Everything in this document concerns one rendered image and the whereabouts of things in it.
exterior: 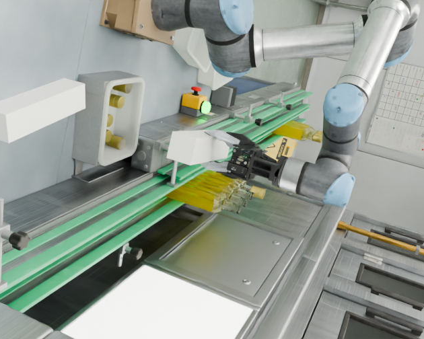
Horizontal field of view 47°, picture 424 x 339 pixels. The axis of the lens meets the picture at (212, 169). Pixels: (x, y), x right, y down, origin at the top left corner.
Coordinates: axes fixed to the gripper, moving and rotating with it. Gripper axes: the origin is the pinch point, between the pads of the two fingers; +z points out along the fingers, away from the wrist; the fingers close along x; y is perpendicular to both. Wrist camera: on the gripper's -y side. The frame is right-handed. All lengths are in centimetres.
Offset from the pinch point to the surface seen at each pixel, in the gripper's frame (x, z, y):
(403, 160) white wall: 35, -57, -625
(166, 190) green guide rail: 17.0, 13.4, -12.5
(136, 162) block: 12.8, 25.8, -14.6
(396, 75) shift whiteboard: -75, -15, -606
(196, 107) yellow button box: -4, 28, -53
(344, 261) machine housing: 32, -37, -53
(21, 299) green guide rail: 33, 15, 38
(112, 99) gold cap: -4.6, 29.7, -1.8
